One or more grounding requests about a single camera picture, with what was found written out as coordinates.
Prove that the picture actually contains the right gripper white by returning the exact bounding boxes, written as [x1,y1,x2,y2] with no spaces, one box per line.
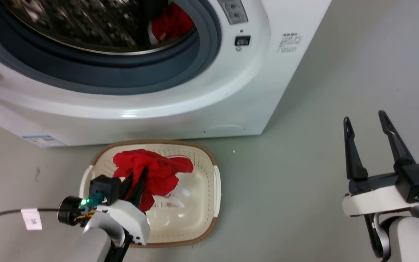
[342,110,419,218]

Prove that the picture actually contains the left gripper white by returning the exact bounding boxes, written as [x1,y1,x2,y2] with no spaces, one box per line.
[96,166,151,245]

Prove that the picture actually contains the red garment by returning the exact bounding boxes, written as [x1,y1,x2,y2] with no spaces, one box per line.
[148,3,196,45]
[113,149,194,213]

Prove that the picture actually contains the cream plastic laundry basket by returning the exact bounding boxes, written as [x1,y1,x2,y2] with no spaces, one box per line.
[79,140,222,249]

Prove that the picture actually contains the white front-load washing machine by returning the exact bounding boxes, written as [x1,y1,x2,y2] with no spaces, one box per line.
[0,0,332,148]

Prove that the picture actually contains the grey washing machine control panel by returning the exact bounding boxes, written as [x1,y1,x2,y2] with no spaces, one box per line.
[217,0,249,25]

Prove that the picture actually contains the blue energy label sticker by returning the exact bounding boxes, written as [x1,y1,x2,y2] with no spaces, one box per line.
[22,135,67,148]

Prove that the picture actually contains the red garment in drum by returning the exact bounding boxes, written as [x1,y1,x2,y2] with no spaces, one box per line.
[148,3,196,45]

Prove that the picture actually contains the white cable tag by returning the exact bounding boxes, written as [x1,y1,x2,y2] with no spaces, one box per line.
[21,208,43,231]

